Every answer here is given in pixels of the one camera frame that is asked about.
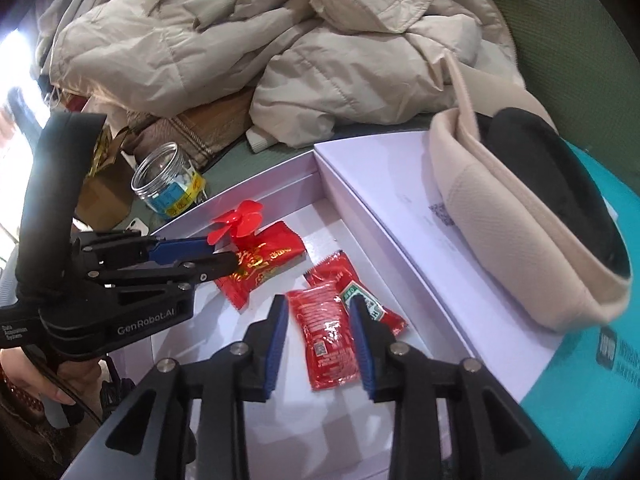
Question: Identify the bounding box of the Heinz ketchup sachet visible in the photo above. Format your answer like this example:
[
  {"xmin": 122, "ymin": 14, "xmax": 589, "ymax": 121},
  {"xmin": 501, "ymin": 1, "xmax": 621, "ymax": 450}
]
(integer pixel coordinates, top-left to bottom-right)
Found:
[
  {"xmin": 285, "ymin": 282, "xmax": 359, "ymax": 391},
  {"xmin": 304, "ymin": 250, "xmax": 407, "ymax": 336}
]

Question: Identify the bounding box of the red gold candy packet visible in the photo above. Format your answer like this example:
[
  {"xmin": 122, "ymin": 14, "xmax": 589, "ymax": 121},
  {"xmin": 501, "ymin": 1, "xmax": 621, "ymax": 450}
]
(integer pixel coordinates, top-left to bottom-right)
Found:
[{"xmin": 215, "ymin": 221, "xmax": 306, "ymax": 311}]

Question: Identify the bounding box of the white gift box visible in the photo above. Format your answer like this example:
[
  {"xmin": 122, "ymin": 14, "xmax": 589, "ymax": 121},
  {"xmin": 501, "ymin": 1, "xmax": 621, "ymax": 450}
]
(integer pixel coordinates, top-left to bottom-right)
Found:
[{"xmin": 106, "ymin": 129, "xmax": 566, "ymax": 480}]

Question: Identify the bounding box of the person's left hand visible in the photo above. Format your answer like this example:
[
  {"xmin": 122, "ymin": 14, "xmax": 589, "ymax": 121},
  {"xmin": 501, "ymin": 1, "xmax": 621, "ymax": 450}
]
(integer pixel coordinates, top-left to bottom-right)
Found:
[{"xmin": 1, "ymin": 348, "xmax": 102, "ymax": 405}]

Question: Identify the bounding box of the white smartphone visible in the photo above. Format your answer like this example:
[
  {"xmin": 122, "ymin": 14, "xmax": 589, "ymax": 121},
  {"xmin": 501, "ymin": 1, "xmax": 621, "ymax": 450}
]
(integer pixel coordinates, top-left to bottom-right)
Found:
[{"xmin": 126, "ymin": 218, "xmax": 150, "ymax": 236}]

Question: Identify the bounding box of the clear plastic jar blue label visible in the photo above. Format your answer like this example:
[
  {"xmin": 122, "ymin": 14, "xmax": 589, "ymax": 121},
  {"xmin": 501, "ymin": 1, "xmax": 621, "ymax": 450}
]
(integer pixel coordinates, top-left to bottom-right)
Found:
[{"xmin": 131, "ymin": 142, "xmax": 207, "ymax": 220}]

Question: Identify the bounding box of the small brown cardboard box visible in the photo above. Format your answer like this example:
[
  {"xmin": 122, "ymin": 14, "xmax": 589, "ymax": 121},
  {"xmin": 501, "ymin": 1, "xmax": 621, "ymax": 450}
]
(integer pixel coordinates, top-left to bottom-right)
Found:
[{"xmin": 76, "ymin": 126, "xmax": 134, "ymax": 231}]

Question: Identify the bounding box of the teal POIZON bubble mailer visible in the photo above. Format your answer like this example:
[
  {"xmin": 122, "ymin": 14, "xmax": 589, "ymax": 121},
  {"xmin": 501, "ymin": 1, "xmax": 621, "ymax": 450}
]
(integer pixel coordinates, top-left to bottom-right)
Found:
[{"xmin": 521, "ymin": 148, "xmax": 639, "ymax": 479}]

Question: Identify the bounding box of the beige puffer jacket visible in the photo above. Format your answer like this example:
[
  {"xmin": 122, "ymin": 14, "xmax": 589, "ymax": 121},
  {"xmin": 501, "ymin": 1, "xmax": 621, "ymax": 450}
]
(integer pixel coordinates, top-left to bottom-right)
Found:
[{"xmin": 36, "ymin": 0, "xmax": 523, "ymax": 151}]

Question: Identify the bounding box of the brown corduroy garment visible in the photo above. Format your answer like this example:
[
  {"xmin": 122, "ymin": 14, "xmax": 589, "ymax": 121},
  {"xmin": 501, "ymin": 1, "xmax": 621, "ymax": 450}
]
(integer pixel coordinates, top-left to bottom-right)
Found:
[{"xmin": 122, "ymin": 87, "xmax": 254, "ymax": 170}]

